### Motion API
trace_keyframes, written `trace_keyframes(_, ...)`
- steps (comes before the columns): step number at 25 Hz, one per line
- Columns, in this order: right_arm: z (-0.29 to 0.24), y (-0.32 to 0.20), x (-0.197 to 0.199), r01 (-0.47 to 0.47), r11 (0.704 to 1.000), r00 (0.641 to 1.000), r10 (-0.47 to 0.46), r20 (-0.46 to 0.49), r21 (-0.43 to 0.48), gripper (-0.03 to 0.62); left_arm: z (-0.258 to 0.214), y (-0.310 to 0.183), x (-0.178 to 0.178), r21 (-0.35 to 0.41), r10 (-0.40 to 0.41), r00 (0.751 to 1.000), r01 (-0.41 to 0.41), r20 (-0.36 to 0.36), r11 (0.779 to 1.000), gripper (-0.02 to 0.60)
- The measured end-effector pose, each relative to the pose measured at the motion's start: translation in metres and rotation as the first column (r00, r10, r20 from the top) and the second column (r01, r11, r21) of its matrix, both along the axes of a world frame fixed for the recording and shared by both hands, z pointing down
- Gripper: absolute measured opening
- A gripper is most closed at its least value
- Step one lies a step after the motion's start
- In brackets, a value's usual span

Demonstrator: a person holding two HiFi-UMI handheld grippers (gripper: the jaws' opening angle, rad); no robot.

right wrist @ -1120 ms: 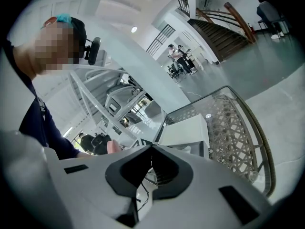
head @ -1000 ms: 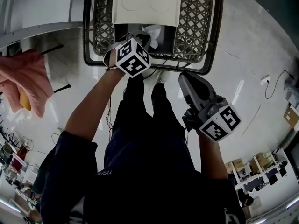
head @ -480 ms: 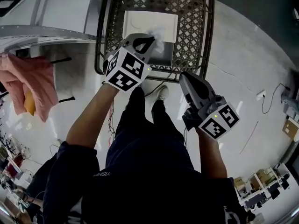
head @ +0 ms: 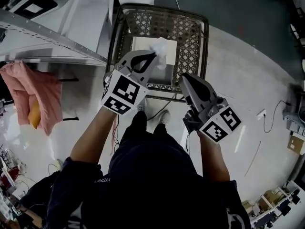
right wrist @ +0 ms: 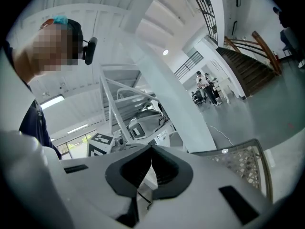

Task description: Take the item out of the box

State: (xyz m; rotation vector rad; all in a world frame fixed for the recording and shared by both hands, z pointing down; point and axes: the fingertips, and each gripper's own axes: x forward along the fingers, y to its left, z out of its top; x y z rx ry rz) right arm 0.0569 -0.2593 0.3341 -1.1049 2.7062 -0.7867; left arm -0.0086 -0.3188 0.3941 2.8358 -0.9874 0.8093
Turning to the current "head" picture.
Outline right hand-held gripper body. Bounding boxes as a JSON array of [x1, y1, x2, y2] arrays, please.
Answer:
[[182, 98, 243, 144]]

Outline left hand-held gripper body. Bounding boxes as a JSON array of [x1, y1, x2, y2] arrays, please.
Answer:
[[101, 64, 148, 116]]

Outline white cloth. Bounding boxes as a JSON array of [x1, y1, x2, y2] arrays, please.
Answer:
[[148, 37, 169, 71]]

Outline person's right forearm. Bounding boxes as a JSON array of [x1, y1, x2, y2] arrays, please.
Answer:
[[196, 129, 231, 182]]

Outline person's left forearm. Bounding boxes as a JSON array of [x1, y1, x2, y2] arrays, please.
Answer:
[[70, 105, 120, 165]]

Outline flat cardboard box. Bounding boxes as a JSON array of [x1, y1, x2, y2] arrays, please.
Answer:
[[286, 135, 305, 156]]

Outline person's left white shoe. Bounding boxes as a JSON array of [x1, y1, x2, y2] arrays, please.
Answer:
[[136, 97, 147, 113]]

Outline person's white shoe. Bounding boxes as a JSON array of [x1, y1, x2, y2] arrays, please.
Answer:
[[153, 109, 172, 125], [136, 97, 147, 113]]

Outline person's right white shoe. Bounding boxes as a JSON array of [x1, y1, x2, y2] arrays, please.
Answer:
[[153, 109, 172, 125]]

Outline person's dark trousers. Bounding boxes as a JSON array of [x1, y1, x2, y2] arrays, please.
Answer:
[[118, 111, 173, 154]]

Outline brown wicker table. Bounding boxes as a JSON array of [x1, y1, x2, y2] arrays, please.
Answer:
[[105, 3, 210, 103]]

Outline white metal shelf rack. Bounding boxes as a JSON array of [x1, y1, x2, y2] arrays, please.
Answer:
[[0, 0, 115, 65]]

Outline pink quilted jacket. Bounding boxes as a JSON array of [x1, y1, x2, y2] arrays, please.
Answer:
[[0, 59, 64, 136]]

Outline person's navy shirt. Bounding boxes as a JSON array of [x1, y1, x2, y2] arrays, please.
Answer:
[[46, 137, 251, 229]]

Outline white shelf with cardboard boxes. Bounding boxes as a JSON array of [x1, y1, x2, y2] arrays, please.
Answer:
[[241, 179, 302, 229]]

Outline black power cable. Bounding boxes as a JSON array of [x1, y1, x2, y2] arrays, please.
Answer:
[[146, 100, 173, 122]]

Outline thin black cable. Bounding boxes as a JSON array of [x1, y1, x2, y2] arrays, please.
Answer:
[[263, 100, 290, 134]]

